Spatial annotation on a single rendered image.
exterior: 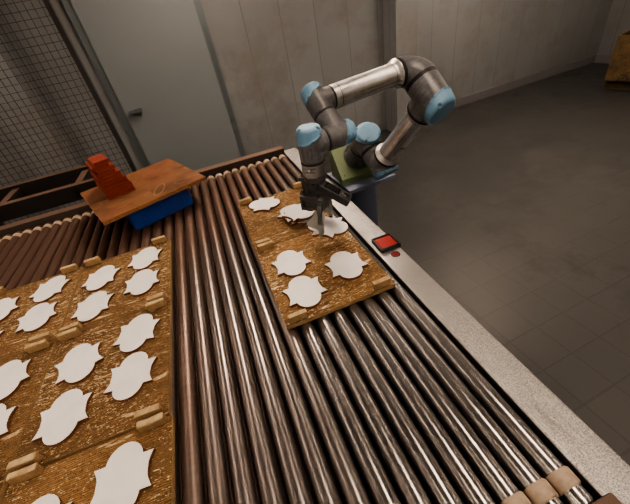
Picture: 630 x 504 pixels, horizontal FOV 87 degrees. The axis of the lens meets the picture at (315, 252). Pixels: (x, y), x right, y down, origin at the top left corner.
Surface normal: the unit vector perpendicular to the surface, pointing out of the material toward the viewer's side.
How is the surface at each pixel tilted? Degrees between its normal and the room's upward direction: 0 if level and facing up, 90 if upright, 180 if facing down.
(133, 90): 90
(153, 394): 0
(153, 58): 90
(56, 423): 0
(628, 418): 0
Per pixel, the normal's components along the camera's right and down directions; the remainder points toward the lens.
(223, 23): 0.40, 0.50
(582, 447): -0.16, -0.78
